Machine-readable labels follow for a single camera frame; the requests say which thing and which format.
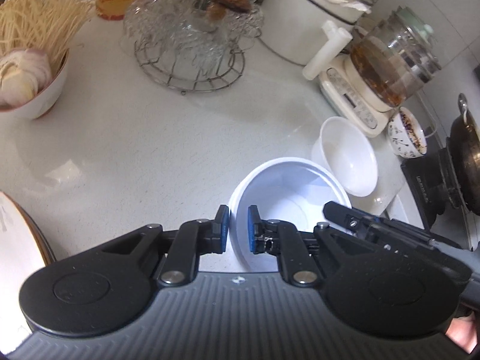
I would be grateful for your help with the small flower print bowl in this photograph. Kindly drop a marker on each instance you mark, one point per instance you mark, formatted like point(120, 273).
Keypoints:
point(407, 135)

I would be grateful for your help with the white electric cooking pot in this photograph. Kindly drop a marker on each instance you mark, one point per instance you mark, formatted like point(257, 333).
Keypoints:
point(296, 18)

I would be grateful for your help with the white bowl with garlic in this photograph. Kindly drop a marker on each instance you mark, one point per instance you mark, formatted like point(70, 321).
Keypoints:
point(45, 97)

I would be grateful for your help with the garlic bulb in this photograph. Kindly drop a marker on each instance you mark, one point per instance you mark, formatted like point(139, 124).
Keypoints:
point(22, 75)

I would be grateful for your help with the black gas stove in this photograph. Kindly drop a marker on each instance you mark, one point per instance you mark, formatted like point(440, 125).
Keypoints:
point(431, 187)

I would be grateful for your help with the cream kettle heating base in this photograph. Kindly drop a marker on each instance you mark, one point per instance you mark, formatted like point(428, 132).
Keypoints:
point(352, 97)

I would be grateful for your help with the white footed small bowl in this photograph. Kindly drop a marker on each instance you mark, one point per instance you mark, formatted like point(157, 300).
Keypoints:
point(350, 157)

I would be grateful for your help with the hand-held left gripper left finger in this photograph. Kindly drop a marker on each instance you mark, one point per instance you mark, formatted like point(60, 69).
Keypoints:
point(224, 228)

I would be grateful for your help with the glass kettle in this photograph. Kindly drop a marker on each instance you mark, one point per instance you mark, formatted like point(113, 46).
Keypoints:
point(397, 52)

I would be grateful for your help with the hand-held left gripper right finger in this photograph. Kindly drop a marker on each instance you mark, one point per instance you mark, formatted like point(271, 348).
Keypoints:
point(253, 228)

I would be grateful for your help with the large pale floral plate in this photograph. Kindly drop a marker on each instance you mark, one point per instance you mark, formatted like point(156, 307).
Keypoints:
point(15, 240)

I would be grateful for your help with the bluish white small bowl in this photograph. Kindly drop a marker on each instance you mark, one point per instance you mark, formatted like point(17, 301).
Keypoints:
point(292, 187)

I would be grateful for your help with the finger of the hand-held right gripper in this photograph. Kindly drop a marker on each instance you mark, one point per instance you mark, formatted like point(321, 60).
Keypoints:
point(378, 227)

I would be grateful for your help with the person's right hand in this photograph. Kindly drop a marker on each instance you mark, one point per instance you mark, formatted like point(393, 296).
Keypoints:
point(463, 332)

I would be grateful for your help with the dark wok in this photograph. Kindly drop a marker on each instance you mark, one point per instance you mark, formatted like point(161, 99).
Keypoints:
point(467, 157)

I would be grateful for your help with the bundle of dry noodles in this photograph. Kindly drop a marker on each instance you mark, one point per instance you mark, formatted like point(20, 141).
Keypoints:
point(41, 18)

